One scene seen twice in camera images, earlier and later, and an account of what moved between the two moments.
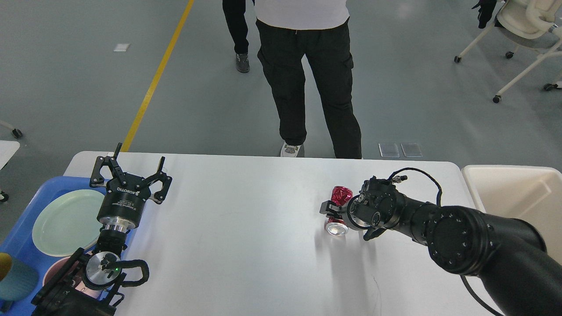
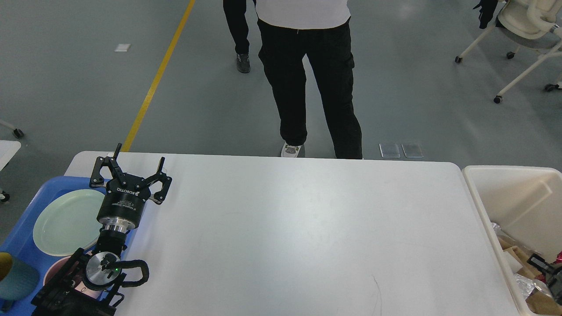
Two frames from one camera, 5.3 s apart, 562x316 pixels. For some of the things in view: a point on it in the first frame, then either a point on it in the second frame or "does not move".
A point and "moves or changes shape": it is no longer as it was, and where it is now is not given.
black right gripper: (359, 215) to (553, 274)
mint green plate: (68, 223) does not move
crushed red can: (340, 195) moves or changes shape
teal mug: (20, 283) does not move
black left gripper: (122, 205) does not move
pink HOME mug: (82, 287) does not move
